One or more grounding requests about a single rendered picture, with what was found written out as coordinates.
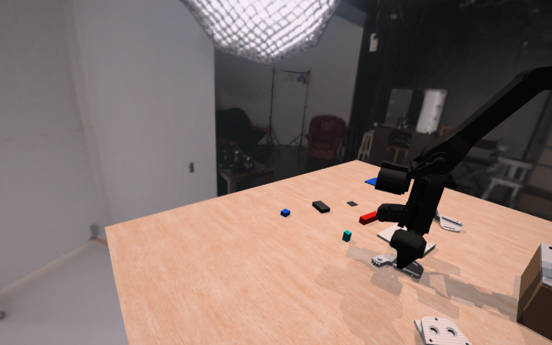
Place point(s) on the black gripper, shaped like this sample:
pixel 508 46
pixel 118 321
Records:
pixel 410 244

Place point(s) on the teal cube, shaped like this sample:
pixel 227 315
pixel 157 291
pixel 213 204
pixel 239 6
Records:
pixel 347 236

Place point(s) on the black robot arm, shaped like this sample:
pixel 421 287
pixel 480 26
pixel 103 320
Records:
pixel 431 170

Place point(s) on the blue flat rectangular plate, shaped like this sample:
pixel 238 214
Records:
pixel 371 181

